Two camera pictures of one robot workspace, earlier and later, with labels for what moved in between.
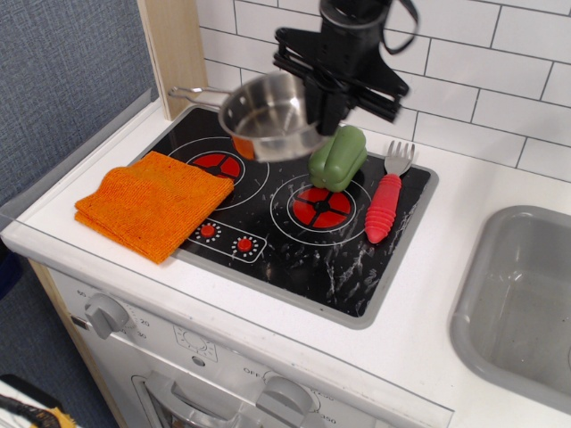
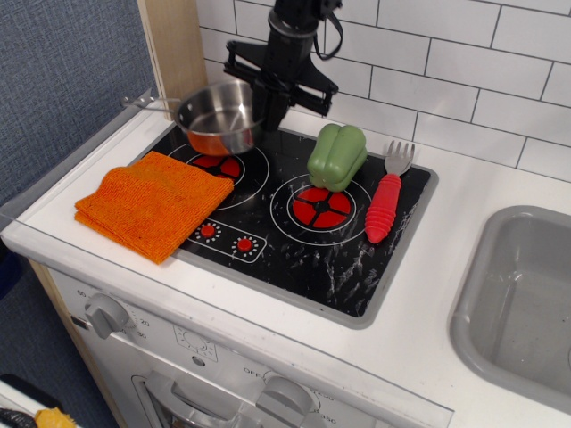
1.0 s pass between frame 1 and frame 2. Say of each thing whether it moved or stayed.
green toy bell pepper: stayed
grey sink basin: stayed
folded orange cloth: stayed
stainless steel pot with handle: moved
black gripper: moved
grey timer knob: stayed
